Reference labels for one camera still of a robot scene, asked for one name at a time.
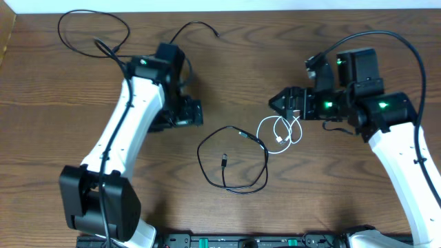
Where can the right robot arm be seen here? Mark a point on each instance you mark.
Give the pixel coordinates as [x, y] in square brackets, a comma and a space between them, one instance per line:
[387, 122]

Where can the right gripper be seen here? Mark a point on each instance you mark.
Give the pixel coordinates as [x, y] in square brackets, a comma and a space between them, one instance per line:
[291, 93]

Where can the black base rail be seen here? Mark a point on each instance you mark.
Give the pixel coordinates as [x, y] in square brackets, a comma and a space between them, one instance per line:
[301, 241]

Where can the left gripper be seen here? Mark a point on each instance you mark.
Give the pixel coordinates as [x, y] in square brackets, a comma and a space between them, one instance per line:
[193, 115]

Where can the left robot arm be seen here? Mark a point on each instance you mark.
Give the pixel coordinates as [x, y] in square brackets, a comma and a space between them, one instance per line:
[98, 196]

